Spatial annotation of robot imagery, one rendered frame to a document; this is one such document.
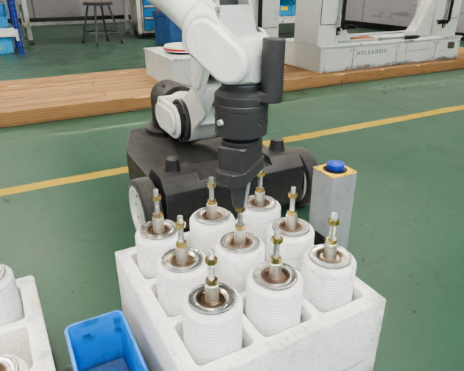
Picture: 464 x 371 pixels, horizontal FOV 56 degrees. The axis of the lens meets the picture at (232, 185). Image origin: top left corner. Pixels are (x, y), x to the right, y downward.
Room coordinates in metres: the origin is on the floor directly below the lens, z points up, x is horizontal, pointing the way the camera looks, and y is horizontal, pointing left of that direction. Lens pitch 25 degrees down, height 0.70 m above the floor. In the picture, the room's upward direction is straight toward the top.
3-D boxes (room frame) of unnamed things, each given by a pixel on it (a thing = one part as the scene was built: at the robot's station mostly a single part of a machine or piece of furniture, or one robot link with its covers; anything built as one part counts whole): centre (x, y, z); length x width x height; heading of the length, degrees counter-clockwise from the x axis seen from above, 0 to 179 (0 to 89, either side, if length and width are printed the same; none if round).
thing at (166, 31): (5.44, 0.65, 0.18); 0.50 x 0.41 x 0.37; 32
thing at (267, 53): (0.70, -0.03, 0.57); 0.11 x 0.11 x 0.11; 64
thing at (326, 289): (0.65, -0.18, 0.16); 0.10 x 0.10 x 0.18
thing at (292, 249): (0.76, -0.12, 0.16); 0.10 x 0.10 x 0.18
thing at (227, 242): (0.70, -0.02, 0.25); 0.08 x 0.08 x 0.01
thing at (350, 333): (0.70, -0.02, 0.09); 0.39 x 0.39 x 0.18; 29
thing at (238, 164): (0.70, -0.01, 0.45); 0.13 x 0.10 x 0.12; 156
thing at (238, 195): (0.69, -0.01, 0.36); 0.03 x 0.02 x 0.06; 66
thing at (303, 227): (0.76, -0.12, 0.25); 0.08 x 0.08 x 0.01
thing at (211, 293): (0.54, 0.03, 0.26); 0.02 x 0.02 x 0.03
